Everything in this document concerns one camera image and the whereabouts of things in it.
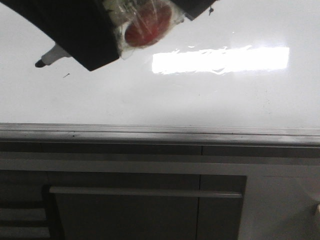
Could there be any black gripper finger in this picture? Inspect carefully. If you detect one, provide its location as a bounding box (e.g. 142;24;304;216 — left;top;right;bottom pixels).
4;0;120;71
172;0;218;21

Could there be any white marker with red magnet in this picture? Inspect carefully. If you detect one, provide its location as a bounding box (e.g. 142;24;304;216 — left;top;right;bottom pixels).
35;0;175;68

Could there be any dark cabinet with white rails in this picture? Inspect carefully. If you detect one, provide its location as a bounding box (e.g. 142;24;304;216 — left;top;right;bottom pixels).
0;142;320;240

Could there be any white whiteboard with aluminium frame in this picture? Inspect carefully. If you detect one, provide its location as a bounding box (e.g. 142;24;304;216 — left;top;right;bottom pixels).
0;0;320;146

